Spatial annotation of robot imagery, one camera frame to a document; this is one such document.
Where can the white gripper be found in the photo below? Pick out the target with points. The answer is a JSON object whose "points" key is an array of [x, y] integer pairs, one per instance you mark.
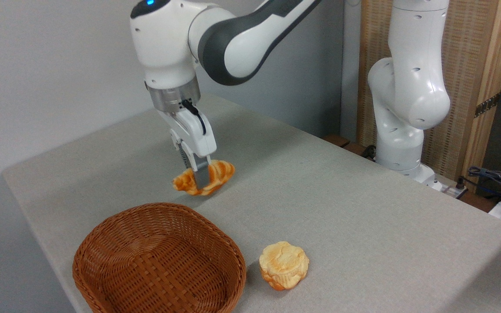
{"points": [[196, 137]]}

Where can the long golden bread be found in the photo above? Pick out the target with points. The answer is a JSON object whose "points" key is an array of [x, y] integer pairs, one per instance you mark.
{"points": [[220, 174]]}

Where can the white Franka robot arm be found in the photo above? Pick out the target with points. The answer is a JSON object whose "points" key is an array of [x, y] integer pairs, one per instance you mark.
{"points": [[407, 87]]}

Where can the brown woven wicker basket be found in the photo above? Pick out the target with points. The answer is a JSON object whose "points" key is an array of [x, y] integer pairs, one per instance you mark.
{"points": [[155, 261]]}

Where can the round golden bread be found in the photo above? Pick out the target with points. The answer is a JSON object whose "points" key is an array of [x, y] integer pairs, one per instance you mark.
{"points": [[283, 264]]}

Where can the silver wrist flange cylinder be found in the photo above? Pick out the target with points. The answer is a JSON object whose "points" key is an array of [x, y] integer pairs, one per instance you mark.
{"points": [[172, 98]]}

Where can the grey tablecloth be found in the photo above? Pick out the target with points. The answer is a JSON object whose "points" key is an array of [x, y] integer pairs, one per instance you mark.
{"points": [[363, 239]]}

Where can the black screen hinge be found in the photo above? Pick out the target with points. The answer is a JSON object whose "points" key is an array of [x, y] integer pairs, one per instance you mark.
{"points": [[487, 104]]}

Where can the wooden woven folding screen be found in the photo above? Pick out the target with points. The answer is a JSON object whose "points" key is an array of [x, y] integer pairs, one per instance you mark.
{"points": [[468, 43]]}

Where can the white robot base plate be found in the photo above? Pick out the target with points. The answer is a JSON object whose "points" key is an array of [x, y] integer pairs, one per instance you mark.
{"points": [[446, 186]]}

